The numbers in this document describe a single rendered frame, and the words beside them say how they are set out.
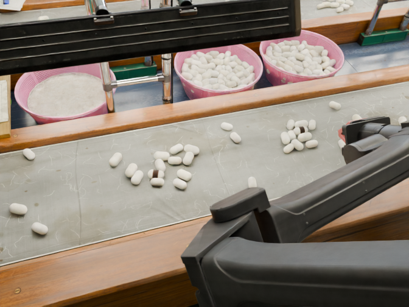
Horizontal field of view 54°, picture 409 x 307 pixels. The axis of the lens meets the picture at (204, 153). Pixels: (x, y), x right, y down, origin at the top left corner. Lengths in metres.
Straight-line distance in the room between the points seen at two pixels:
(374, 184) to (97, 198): 0.58
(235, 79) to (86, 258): 0.68
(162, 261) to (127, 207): 0.17
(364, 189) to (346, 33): 1.09
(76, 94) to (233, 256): 0.88
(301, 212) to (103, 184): 0.55
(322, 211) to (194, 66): 0.83
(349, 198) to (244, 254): 0.21
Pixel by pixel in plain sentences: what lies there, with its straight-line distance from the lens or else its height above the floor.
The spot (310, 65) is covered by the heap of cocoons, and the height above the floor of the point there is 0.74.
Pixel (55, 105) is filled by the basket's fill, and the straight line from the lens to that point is 1.16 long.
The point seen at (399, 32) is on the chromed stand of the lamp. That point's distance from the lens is 1.73.
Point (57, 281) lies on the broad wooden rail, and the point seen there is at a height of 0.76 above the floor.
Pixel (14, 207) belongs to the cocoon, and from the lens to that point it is 0.92.
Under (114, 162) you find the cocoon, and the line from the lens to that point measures 0.95.
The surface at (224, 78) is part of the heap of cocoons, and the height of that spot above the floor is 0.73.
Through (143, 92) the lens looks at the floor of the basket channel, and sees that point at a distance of 1.27.
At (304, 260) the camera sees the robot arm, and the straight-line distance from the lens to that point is 0.35.
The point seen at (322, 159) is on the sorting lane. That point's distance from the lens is 1.04.
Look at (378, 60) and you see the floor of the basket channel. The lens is 1.60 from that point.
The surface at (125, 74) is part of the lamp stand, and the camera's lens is 1.30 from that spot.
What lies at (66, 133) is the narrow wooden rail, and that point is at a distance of 1.03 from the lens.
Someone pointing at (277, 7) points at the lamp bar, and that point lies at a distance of 0.84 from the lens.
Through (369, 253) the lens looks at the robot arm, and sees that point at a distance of 0.34.
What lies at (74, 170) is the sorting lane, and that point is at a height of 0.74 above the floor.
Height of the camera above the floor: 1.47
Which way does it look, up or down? 47 degrees down
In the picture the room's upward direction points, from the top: 5 degrees clockwise
